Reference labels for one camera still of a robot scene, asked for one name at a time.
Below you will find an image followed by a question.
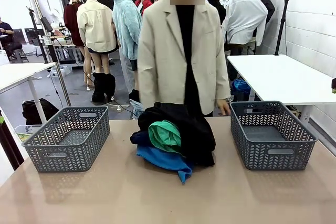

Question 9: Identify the navy garment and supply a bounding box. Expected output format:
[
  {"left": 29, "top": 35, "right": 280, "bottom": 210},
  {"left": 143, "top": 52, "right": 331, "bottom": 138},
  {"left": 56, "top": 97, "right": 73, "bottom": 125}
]
[{"left": 129, "top": 129, "right": 151, "bottom": 146}]

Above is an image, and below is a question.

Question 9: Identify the black garment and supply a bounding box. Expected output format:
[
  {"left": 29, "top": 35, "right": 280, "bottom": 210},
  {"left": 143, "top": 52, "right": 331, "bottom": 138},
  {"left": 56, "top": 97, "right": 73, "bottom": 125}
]
[{"left": 130, "top": 102, "right": 216, "bottom": 167}]

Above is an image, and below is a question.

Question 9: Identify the green garment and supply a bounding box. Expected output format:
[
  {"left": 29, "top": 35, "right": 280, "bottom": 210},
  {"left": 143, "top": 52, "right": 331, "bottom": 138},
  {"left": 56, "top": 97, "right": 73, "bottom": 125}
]
[{"left": 148, "top": 120, "right": 182, "bottom": 154}]

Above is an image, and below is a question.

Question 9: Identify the blue garment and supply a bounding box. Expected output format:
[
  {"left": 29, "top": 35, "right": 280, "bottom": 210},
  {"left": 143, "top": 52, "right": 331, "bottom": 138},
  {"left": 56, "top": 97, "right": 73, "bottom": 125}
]
[{"left": 135, "top": 144, "right": 194, "bottom": 185}]

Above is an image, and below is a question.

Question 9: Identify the person's right forearm beige sleeve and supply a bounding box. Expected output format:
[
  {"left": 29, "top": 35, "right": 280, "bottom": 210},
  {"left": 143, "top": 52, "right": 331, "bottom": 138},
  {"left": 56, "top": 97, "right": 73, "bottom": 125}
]
[{"left": 136, "top": 56, "right": 160, "bottom": 104}]

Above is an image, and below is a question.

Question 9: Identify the person's left forearm beige sleeve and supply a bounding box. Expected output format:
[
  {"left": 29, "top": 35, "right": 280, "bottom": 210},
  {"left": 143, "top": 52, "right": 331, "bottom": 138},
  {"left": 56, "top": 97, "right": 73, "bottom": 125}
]
[{"left": 213, "top": 56, "right": 232, "bottom": 102}]

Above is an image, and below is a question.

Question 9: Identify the person's left hand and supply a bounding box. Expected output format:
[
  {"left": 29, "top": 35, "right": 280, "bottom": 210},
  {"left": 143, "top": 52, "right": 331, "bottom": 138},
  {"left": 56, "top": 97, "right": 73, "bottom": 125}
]
[{"left": 216, "top": 98, "right": 232, "bottom": 116}]

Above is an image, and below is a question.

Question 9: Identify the clear plastic container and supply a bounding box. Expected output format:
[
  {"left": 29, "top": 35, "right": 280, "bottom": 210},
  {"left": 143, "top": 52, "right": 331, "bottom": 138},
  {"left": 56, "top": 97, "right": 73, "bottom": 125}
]
[{"left": 14, "top": 124, "right": 43, "bottom": 143}]

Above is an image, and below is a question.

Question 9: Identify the black bag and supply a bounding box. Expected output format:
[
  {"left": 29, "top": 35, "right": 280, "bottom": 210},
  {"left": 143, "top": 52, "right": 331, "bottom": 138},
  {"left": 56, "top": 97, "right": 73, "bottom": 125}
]
[{"left": 22, "top": 98, "right": 60, "bottom": 125}]

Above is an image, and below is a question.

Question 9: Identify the white table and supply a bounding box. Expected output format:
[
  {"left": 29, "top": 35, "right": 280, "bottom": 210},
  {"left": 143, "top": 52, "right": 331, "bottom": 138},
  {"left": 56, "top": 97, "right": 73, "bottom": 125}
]
[
  {"left": 0, "top": 62, "right": 56, "bottom": 125},
  {"left": 227, "top": 54, "right": 336, "bottom": 120}
]

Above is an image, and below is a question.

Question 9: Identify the grey stool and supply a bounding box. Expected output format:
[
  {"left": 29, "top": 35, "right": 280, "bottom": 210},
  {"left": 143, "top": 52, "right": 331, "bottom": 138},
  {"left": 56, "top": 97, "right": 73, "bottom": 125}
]
[{"left": 12, "top": 48, "right": 29, "bottom": 63}]

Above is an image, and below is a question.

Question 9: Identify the grey woven plastic basket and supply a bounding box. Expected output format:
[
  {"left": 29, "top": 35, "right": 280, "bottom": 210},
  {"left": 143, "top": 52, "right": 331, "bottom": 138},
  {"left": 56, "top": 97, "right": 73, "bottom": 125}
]
[
  {"left": 22, "top": 105, "right": 111, "bottom": 173},
  {"left": 229, "top": 100, "right": 319, "bottom": 171}
]

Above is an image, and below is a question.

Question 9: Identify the black tripod stand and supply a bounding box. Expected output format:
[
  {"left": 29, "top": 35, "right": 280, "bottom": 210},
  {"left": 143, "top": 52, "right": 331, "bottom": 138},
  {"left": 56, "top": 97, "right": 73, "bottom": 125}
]
[
  {"left": 26, "top": 7, "right": 49, "bottom": 64},
  {"left": 274, "top": 0, "right": 291, "bottom": 56}
]

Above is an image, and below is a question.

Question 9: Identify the slanted metal pole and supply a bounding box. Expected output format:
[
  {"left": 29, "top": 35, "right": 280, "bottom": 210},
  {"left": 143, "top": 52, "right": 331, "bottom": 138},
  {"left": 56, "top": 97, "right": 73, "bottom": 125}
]
[{"left": 25, "top": 0, "right": 72, "bottom": 107}]

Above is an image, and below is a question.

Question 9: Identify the seated person in dark shirt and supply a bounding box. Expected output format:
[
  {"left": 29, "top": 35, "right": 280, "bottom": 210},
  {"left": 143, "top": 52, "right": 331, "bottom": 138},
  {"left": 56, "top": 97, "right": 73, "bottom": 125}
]
[{"left": 0, "top": 16, "right": 23, "bottom": 61}]

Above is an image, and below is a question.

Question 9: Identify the blue bag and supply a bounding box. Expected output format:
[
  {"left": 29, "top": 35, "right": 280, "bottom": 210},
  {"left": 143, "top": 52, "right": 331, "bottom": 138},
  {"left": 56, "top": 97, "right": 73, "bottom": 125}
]
[{"left": 232, "top": 79, "right": 251, "bottom": 96}]

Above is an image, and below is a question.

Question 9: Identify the black furry boot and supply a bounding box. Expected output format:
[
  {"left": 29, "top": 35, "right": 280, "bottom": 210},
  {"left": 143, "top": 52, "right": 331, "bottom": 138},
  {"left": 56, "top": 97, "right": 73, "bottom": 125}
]
[
  {"left": 91, "top": 72, "right": 107, "bottom": 103},
  {"left": 104, "top": 73, "right": 116, "bottom": 98}
]

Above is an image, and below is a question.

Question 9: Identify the mannequin in white shirt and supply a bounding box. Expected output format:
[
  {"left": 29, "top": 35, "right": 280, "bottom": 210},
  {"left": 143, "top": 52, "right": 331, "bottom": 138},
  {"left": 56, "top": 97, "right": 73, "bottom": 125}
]
[{"left": 222, "top": 0, "right": 269, "bottom": 56}]

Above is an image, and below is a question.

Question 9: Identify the white power strip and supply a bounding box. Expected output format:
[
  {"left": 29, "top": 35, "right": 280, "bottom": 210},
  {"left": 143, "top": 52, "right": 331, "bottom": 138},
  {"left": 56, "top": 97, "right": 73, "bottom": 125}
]
[{"left": 110, "top": 100, "right": 131, "bottom": 112}]

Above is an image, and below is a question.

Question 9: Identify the mannequin in maroon dress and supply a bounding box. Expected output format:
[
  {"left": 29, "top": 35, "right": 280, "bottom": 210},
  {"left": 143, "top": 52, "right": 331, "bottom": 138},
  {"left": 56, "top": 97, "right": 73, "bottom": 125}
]
[{"left": 64, "top": 0, "right": 87, "bottom": 91}]

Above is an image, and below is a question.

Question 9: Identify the mannequin in cream jacket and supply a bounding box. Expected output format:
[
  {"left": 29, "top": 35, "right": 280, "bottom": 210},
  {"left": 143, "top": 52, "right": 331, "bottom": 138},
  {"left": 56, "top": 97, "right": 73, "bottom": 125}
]
[{"left": 76, "top": 0, "right": 118, "bottom": 78}]

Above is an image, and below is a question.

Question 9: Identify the light blue cloth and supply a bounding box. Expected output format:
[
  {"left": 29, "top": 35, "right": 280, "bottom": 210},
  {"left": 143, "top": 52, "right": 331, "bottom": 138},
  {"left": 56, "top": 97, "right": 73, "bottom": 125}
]
[{"left": 129, "top": 99, "right": 144, "bottom": 120}]

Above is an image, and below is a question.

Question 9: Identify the mannequin in black clothes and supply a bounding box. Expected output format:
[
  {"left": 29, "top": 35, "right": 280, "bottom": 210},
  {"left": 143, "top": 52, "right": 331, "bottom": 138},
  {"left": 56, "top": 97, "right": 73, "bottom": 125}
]
[{"left": 205, "top": 0, "right": 227, "bottom": 25}]

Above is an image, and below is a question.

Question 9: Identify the mannequin in light blue fleece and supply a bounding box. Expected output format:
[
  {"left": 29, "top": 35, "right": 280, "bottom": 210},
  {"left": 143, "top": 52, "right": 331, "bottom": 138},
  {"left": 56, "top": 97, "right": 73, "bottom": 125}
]
[{"left": 112, "top": 0, "right": 143, "bottom": 96}]

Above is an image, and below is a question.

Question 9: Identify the person in beige blazer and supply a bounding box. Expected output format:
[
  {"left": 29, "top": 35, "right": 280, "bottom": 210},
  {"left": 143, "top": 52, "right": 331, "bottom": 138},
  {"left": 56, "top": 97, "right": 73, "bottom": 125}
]
[{"left": 136, "top": 0, "right": 232, "bottom": 118}]

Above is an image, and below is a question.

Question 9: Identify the mannequin in red jacket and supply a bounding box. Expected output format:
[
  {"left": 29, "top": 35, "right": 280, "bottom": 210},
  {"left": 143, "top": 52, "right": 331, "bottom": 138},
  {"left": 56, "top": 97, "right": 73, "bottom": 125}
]
[{"left": 134, "top": 0, "right": 153, "bottom": 16}]

